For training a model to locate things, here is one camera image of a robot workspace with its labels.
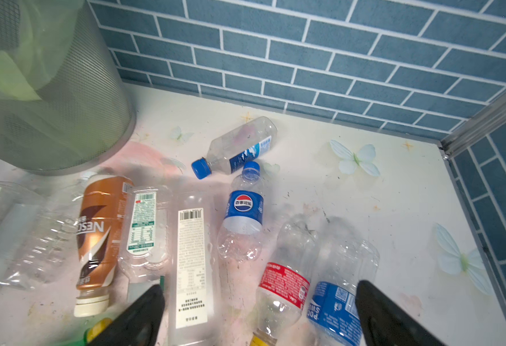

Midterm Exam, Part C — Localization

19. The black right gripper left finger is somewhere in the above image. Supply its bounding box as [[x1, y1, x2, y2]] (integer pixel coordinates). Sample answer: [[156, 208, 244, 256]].
[[87, 284, 165, 346]]

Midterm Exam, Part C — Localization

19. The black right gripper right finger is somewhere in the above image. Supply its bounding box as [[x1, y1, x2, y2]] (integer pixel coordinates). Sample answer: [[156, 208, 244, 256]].
[[355, 280, 444, 346]]

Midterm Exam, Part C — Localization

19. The clear bottle blue Pocari label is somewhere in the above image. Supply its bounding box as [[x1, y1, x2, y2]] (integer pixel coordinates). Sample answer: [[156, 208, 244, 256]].
[[307, 234, 380, 345]]

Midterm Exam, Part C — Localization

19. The clear bottle red white label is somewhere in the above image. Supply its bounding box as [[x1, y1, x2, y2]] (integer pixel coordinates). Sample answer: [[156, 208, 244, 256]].
[[0, 181, 43, 290]]

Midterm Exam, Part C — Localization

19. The grey mesh waste bin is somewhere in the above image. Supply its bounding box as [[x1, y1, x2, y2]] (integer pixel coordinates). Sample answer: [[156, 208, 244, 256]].
[[0, 1, 136, 174]]

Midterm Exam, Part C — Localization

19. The green plastic bin liner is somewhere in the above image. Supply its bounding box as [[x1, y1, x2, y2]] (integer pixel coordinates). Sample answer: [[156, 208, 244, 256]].
[[0, 1, 84, 101]]

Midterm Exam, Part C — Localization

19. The green Sprite bottle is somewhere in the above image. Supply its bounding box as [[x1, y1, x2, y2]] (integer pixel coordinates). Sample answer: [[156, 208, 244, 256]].
[[57, 318, 113, 346]]

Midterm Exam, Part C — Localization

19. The clear bottle green white label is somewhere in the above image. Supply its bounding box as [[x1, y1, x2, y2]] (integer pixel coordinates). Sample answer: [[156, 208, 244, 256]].
[[118, 185, 172, 283]]

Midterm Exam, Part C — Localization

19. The brown Nescafe coffee bottle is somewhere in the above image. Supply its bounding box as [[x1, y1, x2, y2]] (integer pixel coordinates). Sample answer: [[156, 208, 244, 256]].
[[74, 174, 133, 317]]

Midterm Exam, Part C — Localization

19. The clear bottle white barcode label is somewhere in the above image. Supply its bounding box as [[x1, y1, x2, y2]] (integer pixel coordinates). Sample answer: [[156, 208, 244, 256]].
[[168, 192, 221, 345]]

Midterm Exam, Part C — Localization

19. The Pepsi bottle blue cap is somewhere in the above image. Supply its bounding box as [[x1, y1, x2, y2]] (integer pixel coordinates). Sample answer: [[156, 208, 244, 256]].
[[218, 161, 264, 262]]

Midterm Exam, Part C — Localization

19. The clear ribbed bottle white cap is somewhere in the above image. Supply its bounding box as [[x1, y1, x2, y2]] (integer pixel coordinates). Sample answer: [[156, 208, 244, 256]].
[[0, 171, 98, 290]]

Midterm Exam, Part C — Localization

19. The clear bottle blue cap tilted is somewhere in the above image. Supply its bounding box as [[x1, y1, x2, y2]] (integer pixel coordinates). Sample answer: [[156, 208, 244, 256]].
[[192, 116, 277, 180]]

